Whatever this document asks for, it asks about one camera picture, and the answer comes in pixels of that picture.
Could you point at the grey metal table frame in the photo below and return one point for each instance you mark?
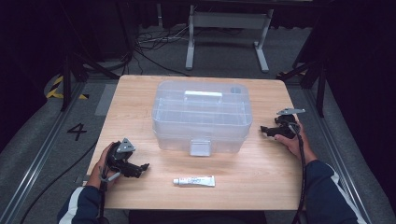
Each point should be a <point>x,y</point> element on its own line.
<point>229,21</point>

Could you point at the person's right hand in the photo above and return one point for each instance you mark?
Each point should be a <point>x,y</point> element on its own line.
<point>294,144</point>

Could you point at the metal floor rail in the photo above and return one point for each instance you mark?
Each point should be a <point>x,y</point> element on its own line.
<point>37,161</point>
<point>336,146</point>

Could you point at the white ointment tube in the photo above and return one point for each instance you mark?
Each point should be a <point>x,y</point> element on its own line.
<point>199,181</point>

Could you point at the black metal stand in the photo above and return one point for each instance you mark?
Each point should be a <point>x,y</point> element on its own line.
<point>320,90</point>
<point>67,81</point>

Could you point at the yellow and black floor tape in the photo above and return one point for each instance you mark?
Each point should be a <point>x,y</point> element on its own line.
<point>53,91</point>

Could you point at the grey tape strip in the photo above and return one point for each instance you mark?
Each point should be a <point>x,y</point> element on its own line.
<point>79,179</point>

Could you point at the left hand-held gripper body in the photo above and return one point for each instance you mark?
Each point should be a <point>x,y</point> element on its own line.
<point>120,161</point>

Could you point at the person's left hand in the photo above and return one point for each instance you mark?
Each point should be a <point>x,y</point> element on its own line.
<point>99,169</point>

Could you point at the clear plastic storage box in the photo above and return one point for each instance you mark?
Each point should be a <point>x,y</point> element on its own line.
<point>202,124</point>

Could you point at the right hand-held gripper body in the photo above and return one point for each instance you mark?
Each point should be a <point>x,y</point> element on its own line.
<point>286,126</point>

